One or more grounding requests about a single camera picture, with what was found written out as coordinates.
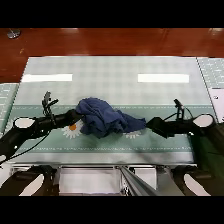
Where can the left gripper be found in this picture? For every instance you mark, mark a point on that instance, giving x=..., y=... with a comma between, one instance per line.
x=69, y=118

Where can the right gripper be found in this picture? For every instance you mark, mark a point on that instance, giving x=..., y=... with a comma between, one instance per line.
x=162, y=126

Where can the blue shirt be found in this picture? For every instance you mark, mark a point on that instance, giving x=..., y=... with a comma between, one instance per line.
x=103, y=118

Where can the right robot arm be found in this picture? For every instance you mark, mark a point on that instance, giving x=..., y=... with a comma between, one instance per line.
x=200, y=125

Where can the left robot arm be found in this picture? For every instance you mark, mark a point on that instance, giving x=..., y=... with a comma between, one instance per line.
x=23, y=130

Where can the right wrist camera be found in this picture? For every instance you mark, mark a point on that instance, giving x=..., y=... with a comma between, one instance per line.
x=179, y=108

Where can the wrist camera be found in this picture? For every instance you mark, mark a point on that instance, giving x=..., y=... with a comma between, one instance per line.
x=47, y=101
x=179, y=108

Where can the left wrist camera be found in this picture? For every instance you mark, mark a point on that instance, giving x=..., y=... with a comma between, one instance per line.
x=47, y=101

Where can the silver frame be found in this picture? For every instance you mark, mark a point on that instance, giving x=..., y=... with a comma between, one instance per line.
x=140, y=181

